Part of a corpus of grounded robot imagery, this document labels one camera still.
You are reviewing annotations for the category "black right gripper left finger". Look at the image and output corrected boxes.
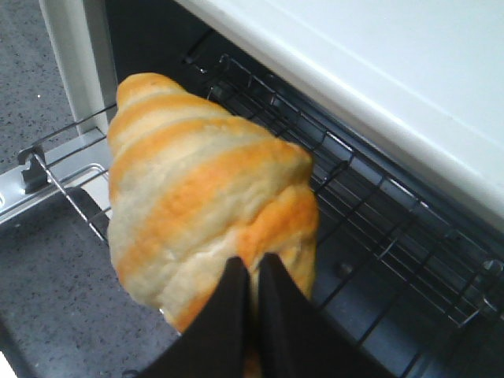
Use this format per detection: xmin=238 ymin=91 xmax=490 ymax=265
xmin=138 ymin=257 xmax=250 ymax=377

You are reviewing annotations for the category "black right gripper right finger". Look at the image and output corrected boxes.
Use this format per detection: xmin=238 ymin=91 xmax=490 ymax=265
xmin=258 ymin=253 xmax=392 ymax=377

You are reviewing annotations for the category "glass oven door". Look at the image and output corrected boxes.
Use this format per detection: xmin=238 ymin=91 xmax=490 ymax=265
xmin=0 ymin=129 xmax=186 ymax=378

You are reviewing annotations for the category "striped croissant bread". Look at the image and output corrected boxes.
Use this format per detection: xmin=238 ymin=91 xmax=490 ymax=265
xmin=106 ymin=72 xmax=320 ymax=378

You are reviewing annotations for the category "white Toshiba toaster oven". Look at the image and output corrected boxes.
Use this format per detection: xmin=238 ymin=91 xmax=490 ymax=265
xmin=40 ymin=1 xmax=503 ymax=377

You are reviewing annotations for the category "metal wire oven rack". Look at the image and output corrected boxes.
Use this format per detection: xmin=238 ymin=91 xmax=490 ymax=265
xmin=17 ymin=53 xmax=504 ymax=328

